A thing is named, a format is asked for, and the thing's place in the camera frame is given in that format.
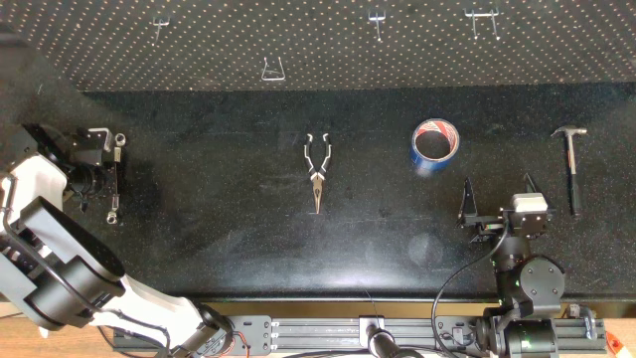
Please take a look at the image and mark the small orange object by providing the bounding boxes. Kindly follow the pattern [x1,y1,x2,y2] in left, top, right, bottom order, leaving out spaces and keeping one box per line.
[605,330,627,358]

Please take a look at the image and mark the metal hook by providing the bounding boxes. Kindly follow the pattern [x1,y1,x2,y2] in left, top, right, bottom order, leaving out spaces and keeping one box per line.
[151,16,172,47]
[463,7,502,42]
[260,56,287,83]
[367,10,388,44]

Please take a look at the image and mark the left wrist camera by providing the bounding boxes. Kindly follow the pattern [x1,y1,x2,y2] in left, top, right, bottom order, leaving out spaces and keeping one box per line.
[87,126,114,153]

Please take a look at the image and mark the wrench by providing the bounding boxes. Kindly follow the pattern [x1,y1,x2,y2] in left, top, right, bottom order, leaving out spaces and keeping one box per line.
[104,131,127,226]

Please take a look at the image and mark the black cable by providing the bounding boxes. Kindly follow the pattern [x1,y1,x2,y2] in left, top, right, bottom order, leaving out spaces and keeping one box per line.
[95,307,173,358]
[430,222,511,357]

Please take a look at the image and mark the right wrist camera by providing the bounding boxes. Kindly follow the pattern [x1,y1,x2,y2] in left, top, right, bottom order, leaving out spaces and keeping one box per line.
[509,192,550,216]

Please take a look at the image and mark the hammer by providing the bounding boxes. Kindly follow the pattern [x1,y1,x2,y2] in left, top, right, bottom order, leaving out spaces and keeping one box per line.
[550,124,589,219]

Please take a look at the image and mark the mounting rail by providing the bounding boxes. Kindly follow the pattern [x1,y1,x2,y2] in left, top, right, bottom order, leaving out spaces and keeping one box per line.
[111,302,609,358]

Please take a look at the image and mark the black pegboard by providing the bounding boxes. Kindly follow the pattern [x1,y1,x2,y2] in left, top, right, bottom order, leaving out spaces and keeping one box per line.
[0,0,636,93]

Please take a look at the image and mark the black and white pliers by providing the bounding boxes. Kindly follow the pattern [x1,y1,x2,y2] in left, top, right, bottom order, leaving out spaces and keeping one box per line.
[302,132,333,216]

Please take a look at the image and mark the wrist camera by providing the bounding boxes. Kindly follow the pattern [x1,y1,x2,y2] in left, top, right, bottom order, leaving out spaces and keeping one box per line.
[509,192,550,216]
[87,126,114,153]

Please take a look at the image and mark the roll of blue tape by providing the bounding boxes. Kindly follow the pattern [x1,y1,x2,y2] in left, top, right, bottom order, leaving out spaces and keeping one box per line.
[408,117,461,176]

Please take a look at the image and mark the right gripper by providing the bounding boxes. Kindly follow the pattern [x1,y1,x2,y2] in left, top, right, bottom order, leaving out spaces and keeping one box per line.
[455,172,557,245]

